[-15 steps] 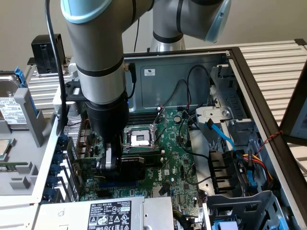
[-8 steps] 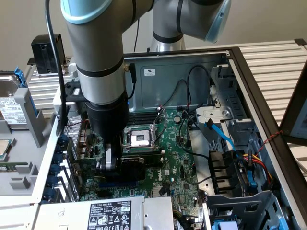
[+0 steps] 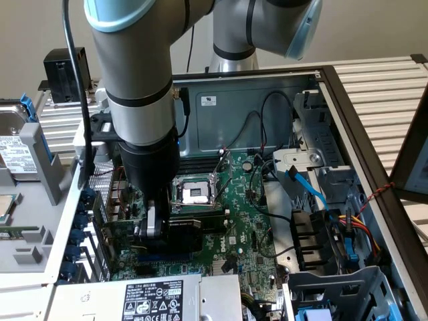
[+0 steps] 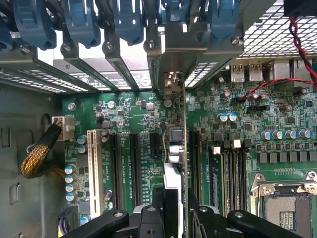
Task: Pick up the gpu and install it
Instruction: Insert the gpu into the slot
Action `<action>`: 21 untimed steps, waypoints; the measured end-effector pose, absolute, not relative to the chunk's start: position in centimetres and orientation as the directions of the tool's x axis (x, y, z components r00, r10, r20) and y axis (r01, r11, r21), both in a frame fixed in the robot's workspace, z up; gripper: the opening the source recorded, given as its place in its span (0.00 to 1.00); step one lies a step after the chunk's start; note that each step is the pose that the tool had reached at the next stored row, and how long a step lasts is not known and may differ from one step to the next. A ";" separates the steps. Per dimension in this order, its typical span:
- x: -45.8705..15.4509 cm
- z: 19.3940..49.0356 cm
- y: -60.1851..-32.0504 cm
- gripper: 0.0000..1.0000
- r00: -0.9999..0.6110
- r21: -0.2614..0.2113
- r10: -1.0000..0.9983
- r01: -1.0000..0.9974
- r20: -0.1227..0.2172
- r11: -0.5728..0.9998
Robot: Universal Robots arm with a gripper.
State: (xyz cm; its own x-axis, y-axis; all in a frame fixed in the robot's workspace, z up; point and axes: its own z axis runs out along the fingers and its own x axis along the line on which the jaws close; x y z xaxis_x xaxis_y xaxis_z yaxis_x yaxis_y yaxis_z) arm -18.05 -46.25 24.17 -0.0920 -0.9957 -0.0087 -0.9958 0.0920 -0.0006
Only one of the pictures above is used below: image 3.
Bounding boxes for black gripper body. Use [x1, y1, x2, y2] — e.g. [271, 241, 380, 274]
[118, 128, 182, 202]

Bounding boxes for green graphics card black shroud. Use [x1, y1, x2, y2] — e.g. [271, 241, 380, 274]
[100, 216, 205, 255]

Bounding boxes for blue expansion slot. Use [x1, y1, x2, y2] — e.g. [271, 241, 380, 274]
[138, 252, 195, 264]

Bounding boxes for black RAM slot white latches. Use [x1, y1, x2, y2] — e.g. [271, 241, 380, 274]
[169, 207, 231, 222]
[179, 150, 225, 161]
[179, 161, 218, 170]

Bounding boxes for CPU socket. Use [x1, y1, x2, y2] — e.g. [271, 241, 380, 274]
[171, 174, 224, 214]

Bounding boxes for green RAM stick black chips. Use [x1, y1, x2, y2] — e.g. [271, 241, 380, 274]
[200, 215, 229, 235]

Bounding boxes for silver chipset heatsink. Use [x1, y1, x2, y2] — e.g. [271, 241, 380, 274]
[213, 255, 241, 278]

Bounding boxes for silver socket cover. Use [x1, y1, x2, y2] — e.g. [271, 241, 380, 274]
[209, 149, 234, 190]

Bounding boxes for grey power supply with label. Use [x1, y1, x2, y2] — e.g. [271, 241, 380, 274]
[46, 274, 243, 321]

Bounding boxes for green Dell motherboard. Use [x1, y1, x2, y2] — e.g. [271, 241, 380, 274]
[112, 150, 285, 314]

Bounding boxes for open grey PC case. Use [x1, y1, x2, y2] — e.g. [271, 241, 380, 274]
[41, 65, 428, 321]

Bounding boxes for grey parts rack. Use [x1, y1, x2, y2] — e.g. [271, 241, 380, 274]
[0, 122, 66, 285]

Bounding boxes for black plastic box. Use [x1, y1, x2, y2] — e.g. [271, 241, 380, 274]
[42, 47, 93, 104]

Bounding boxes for green RAM stick with sticker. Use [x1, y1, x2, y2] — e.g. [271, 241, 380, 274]
[0, 225, 40, 240]

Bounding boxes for silver hard disk white label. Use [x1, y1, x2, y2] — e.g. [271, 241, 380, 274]
[0, 102, 39, 183]

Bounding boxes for silver CPU chip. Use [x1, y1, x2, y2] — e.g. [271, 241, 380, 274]
[0, 193, 23, 229]

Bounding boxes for black plastic fan shroud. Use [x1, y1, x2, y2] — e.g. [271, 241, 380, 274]
[289, 207, 337, 272]

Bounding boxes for silver metal drive cage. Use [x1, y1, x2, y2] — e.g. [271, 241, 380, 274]
[271, 89, 364, 210]

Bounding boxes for pale blue plastic block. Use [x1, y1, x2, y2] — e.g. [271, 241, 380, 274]
[296, 306, 337, 321]

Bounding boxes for grey metal disk bay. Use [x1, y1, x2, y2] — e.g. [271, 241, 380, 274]
[282, 265, 407, 321]

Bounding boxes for dark framed panel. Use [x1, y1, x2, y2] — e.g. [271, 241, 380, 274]
[389, 90, 428, 203]

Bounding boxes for wrist camera black bracket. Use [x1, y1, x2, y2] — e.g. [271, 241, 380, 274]
[73, 112, 120, 158]

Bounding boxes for short black plug cable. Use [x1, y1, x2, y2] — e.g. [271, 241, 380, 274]
[172, 86, 192, 138]

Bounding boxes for low arched black wire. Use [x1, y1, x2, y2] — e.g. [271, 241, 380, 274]
[223, 109, 263, 150]

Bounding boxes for yellow black wire bundle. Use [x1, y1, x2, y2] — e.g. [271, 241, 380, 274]
[241, 290, 285, 321]

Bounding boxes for thin black cable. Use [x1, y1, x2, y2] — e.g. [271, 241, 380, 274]
[186, 26, 196, 74]

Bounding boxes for curved black wire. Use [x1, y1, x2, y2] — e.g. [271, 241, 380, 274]
[259, 229, 296, 259]
[248, 159, 292, 224]

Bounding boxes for blue disk bracket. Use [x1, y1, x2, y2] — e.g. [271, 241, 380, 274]
[19, 92, 54, 168]

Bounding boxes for thick black camera cable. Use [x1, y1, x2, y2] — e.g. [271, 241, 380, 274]
[62, 0, 98, 190]

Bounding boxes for tall looped black wire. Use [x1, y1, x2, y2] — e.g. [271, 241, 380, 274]
[259, 90, 295, 151]

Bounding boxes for blue flat data wire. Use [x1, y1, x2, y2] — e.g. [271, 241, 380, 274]
[284, 165, 339, 221]

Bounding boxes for yellow red power wire bundle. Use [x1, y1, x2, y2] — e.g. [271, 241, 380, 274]
[329, 213, 384, 260]

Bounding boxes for red black twisted wire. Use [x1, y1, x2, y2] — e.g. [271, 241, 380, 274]
[354, 181, 396, 219]

